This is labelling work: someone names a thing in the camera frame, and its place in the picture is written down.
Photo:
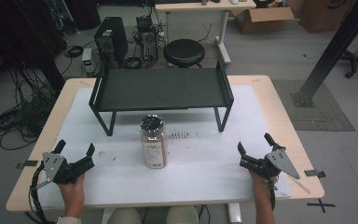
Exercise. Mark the black tape strip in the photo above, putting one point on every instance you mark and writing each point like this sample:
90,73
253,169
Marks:
28,163
314,173

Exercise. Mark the small grey power unit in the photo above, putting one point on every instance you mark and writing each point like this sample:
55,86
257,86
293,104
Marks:
87,60

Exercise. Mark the white foam mat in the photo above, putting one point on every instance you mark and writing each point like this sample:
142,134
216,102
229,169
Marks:
199,168

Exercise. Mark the person's left hand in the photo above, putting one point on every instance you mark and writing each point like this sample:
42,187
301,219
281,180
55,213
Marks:
72,193

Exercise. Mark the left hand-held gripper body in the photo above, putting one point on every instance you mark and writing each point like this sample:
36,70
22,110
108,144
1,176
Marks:
62,170

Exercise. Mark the black aluminium post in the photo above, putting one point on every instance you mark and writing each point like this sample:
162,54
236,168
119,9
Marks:
332,51

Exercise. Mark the grey floor mat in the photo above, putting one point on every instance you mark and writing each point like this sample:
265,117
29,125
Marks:
320,118

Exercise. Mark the white table leg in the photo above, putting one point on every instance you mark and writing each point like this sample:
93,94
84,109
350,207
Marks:
235,213

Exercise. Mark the black-lidded brown spice jar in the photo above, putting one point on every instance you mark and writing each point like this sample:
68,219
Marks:
154,149

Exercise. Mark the person's leg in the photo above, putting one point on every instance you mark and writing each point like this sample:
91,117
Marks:
125,216
182,215

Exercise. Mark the person's right hand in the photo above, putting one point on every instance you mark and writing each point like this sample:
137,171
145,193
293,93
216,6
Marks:
260,188

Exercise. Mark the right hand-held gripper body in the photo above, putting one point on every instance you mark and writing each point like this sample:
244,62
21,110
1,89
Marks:
268,165

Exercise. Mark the black computer tower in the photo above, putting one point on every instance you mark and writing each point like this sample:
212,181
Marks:
112,40

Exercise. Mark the person's right leg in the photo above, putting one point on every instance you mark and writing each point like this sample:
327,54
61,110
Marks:
182,215

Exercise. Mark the black tape cross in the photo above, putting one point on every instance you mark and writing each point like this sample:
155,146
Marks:
321,205

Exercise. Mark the large closed cardboard box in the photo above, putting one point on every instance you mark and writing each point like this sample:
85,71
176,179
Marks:
326,15

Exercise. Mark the open-sided computer case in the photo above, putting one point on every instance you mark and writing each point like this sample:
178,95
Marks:
147,39

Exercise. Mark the black office chair base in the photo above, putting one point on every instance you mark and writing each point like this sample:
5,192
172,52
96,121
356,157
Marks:
355,62

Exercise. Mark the black round stool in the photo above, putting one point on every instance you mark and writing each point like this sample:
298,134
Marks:
184,52

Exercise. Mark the white-legged wooden desk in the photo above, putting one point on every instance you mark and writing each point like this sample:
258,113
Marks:
199,6

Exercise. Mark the open cardboard box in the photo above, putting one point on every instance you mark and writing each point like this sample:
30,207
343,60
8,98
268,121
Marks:
262,20

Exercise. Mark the black metal shelf rack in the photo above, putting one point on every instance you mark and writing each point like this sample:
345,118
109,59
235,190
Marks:
161,88

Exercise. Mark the person's left leg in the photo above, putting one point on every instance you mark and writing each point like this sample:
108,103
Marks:
125,216

